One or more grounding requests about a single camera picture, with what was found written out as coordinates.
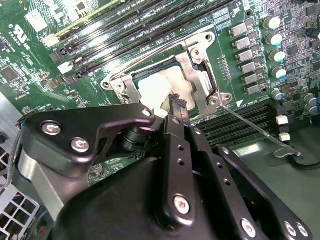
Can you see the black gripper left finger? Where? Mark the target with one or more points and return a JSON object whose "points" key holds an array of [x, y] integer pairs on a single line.
{"points": [[75, 125]]}

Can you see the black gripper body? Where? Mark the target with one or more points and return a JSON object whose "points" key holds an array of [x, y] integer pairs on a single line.
{"points": [[120, 212]]}

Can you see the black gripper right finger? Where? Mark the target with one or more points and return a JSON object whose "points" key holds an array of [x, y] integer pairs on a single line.
{"points": [[223, 175]]}

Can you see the metal locking lever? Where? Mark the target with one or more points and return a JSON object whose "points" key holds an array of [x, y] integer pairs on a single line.
{"points": [[271, 138], [150, 59]]}

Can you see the metal socket cover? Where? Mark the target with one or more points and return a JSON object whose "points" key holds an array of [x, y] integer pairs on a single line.
{"points": [[196, 87]]}

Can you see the silver CPU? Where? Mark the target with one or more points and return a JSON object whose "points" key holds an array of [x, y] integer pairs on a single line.
{"points": [[160, 85]]}

